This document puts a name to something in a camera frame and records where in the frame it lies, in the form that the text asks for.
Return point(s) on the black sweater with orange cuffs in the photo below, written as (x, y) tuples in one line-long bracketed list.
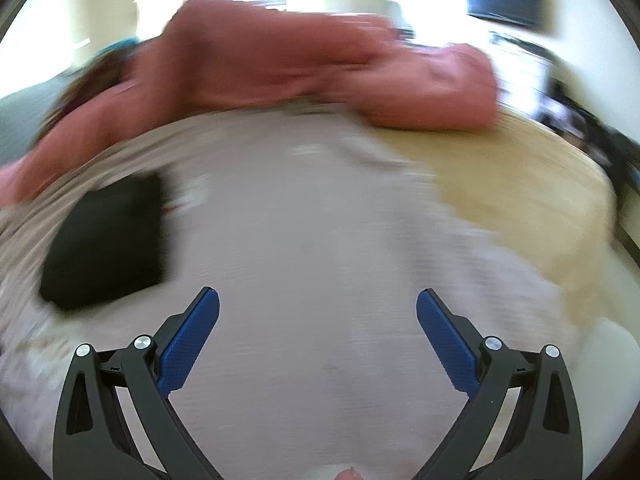
[(110, 240)]

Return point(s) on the pink comforter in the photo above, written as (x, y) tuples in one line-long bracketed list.
[(280, 60)]

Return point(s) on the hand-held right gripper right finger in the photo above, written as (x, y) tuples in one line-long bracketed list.
[(447, 345)]

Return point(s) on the grey quilted bedspread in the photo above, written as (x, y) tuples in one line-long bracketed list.
[(25, 100)]

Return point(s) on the cream bed sheet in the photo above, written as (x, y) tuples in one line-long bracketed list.
[(525, 195)]

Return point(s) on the striped multicolour cloth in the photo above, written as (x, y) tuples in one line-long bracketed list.
[(100, 70)]

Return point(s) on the pale pink printed blanket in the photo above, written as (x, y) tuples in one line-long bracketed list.
[(310, 240)]

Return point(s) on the dark furniture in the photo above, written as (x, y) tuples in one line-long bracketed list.
[(580, 115)]

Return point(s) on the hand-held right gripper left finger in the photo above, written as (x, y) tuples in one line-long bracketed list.
[(187, 345)]

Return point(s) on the person's right hand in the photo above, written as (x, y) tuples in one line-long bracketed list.
[(348, 475)]

